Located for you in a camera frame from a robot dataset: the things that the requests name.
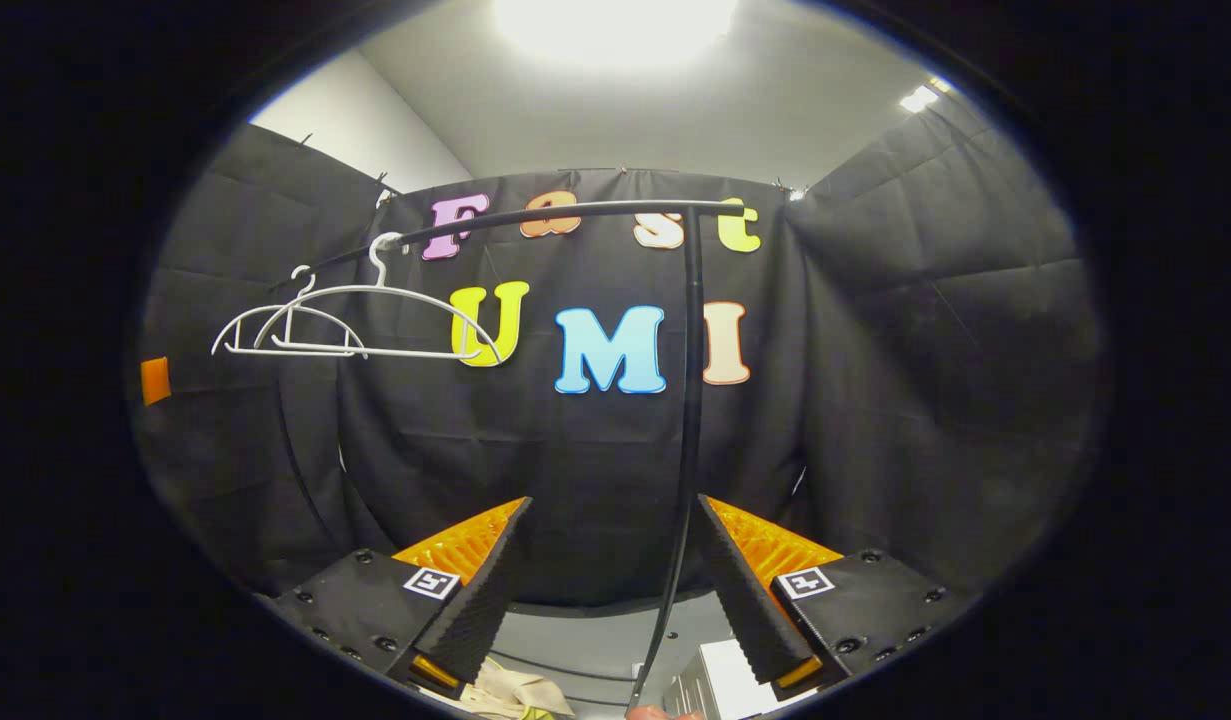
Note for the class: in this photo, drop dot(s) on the grey metal base plate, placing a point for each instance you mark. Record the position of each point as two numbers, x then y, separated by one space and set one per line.
595 640

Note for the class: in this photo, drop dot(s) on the cream button shirt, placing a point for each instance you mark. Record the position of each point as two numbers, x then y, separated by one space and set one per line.
510 690

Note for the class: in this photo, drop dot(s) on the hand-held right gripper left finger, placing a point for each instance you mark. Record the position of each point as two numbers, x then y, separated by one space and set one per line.
485 600

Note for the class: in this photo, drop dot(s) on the large ceiling light panel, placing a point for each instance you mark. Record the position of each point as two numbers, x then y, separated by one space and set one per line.
615 25

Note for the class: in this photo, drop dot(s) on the white box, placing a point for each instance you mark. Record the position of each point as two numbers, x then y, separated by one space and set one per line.
735 680

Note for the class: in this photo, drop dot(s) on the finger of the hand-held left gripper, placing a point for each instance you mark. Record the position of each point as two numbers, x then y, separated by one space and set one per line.
156 381

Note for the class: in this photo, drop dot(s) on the small ceiling light panel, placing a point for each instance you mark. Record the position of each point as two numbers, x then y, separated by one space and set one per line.
918 98

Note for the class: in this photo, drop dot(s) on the black backdrop cloth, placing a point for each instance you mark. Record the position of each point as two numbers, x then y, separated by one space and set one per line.
925 350

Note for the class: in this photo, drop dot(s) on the white clothes hanger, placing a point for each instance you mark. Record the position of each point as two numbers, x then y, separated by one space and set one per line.
395 352
237 351

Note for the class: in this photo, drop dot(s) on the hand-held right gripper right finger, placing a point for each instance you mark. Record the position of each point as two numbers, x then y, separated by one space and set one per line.
740 600

